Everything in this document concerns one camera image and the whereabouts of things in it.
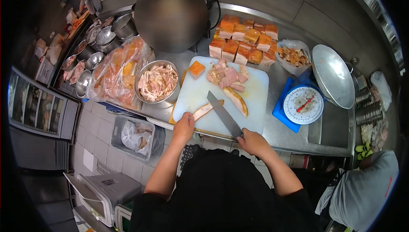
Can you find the orange-skinned pork cube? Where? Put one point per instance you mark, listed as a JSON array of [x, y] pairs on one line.
[[196, 69]]

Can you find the long roast pork slab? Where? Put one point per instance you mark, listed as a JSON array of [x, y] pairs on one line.
[[238, 101]]

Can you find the stack of roast pork blocks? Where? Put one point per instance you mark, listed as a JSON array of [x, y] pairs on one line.
[[242, 42]]

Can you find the person's right hand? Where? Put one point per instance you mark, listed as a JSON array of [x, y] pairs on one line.
[[255, 143]]

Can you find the grey crate with plastic bags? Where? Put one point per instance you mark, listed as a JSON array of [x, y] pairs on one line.
[[134, 136]]

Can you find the stack of metal cups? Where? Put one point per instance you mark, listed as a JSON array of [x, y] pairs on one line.
[[369, 112]]

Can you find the white plastic cutting board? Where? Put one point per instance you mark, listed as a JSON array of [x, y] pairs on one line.
[[198, 98]]

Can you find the clear bag of meat scraps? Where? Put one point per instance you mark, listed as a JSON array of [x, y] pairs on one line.
[[294, 56]]

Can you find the pile of pink meat chunks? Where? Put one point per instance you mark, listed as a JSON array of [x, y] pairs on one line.
[[227, 77]]

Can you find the blue kitchen scale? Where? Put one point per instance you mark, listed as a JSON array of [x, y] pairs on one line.
[[302, 104]]

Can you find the large steel kitchen knife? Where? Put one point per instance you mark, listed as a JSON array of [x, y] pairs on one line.
[[223, 114]]

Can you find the person's left fingers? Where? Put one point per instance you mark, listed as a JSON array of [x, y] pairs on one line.
[[190, 118]]

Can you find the glass display fridge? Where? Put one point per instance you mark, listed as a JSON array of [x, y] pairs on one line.
[[40, 107]]

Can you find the steel pot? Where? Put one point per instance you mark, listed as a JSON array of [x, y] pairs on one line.
[[124, 26]]

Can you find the pile of pale meat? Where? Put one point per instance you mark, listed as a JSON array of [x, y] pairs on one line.
[[375, 133]]

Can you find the person's right fingers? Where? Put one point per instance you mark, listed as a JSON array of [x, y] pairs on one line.
[[244, 137]]

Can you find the person's left hand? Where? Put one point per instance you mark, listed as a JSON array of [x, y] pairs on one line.
[[183, 129]]

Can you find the large round metal lid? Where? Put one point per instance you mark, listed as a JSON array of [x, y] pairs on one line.
[[332, 75]]

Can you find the white plastic bag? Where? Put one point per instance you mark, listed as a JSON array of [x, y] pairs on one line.
[[382, 88]]

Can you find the steel bowl of sliced meat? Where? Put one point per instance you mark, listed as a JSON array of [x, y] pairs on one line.
[[157, 83]]

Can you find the person's body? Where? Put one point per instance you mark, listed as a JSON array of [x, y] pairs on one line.
[[220, 197]]

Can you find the thin roast pork strip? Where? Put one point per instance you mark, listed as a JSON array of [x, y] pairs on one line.
[[204, 109]]

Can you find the stack of white plates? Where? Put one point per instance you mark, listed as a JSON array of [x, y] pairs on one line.
[[159, 123]]

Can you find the steel wall shelf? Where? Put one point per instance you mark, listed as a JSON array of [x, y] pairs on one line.
[[377, 11]]

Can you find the clear bag of roast meat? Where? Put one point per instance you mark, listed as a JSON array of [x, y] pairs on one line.
[[115, 72]]

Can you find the white appliance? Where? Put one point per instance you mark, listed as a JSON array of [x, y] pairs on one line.
[[105, 193]]

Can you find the green vegetables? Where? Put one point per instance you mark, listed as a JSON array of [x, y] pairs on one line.
[[363, 150]]

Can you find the black floor mat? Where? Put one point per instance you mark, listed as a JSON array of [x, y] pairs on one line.
[[187, 157]]

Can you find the row of steel bowls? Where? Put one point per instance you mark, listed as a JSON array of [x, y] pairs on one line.
[[92, 59]]

